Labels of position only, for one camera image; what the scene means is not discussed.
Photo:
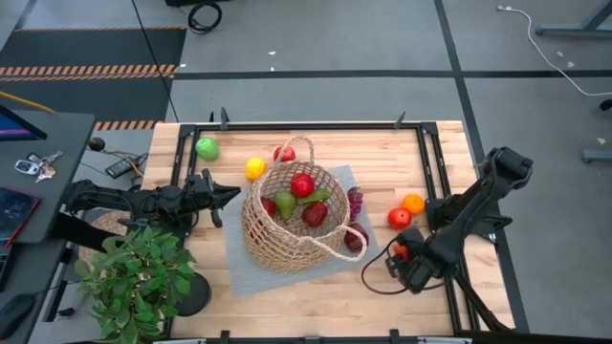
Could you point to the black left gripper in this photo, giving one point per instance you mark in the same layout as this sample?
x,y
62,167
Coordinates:
x,y
201,191

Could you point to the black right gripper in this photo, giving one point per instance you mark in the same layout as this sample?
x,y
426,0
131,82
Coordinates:
x,y
425,267

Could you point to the red tomato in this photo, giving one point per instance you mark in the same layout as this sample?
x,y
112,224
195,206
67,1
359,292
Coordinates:
x,y
399,218

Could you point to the yellow lemon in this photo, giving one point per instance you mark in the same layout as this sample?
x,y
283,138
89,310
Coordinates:
x,y
255,168

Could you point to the red apple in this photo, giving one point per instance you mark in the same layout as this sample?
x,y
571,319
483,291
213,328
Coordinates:
x,y
302,185
268,208
285,155

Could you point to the green apple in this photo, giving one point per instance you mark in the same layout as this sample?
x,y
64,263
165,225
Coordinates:
x,y
207,149

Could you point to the orange fruit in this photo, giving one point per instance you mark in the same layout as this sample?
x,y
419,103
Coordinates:
x,y
413,204

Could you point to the dark maroon fruit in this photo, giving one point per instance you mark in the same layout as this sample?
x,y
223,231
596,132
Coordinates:
x,y
355,239

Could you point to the green pear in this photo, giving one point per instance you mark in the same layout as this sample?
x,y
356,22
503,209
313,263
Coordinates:
x,y
285,205

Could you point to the green chili pepper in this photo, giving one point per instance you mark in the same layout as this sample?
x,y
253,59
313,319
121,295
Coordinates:
x,y
315,196

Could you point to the red bell pepper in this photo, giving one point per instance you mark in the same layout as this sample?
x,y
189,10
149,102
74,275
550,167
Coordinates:
x,y
314,214

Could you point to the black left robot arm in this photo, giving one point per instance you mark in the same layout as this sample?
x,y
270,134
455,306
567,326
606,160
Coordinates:
x,y
119,196

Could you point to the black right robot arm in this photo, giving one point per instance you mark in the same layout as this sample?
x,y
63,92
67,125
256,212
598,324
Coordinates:
x,y
478,205

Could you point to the purple grape bunch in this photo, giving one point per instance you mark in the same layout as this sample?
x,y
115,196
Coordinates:
x,y
355,203

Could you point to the black table clamp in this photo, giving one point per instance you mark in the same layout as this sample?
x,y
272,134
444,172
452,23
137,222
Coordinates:
x,y
225,118
394,337
400,120
225,337

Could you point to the grey woven placemat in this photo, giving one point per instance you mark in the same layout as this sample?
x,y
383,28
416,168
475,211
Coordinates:
x,y
258,282

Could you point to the black power adapter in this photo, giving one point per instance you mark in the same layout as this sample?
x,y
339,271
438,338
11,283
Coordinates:
x,y
122,167

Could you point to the round woven mat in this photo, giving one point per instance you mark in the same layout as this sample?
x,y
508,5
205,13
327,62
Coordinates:
x,y
112,221

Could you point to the green potted plant black pot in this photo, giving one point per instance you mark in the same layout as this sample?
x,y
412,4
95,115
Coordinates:
x,y
138,282

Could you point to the black round knob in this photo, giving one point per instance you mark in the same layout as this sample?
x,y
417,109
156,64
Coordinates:
x,y
96,144

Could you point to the black office desk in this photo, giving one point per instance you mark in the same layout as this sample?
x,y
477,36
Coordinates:
x,y
67,143

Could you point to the silver key bunch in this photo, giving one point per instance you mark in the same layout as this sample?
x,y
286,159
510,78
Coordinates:
x,y
47,167

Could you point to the black orange-striped floor mat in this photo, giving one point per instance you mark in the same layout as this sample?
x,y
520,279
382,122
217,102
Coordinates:
x,y
95,48

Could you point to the black car key fob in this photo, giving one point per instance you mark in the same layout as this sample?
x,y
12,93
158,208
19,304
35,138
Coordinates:
x,y
26,167

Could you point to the red-edged tablet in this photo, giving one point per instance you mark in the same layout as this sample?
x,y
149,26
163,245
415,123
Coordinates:
x,y
16,215

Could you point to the grey table foot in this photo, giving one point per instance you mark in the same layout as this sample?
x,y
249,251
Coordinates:
x,y
595,156
569,31

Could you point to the black computer monitor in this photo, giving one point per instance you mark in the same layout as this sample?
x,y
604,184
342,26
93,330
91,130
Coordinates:
x,y
19,126

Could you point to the black computer mouse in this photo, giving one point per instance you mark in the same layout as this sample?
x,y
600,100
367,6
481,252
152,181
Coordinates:
x,y
14,315

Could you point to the black aluminium rig frame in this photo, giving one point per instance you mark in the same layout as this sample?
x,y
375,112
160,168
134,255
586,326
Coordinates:
x,y
311,126

